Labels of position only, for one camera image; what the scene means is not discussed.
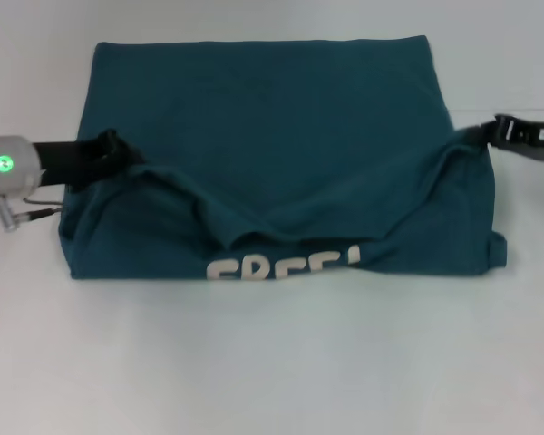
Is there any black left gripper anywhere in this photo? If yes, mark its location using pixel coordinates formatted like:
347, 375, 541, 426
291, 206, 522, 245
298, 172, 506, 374
31, 129, 147, 191

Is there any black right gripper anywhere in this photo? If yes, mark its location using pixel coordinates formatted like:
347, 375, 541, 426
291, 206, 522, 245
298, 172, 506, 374
455, 112, 544, 162

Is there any teal blue t-shirt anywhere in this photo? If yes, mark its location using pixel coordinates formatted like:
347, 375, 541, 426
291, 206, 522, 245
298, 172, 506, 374
57, 34, 509, 283

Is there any left arm cable with plug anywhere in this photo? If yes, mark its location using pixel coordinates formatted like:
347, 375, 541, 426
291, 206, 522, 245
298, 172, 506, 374
0, 192, 65, 235

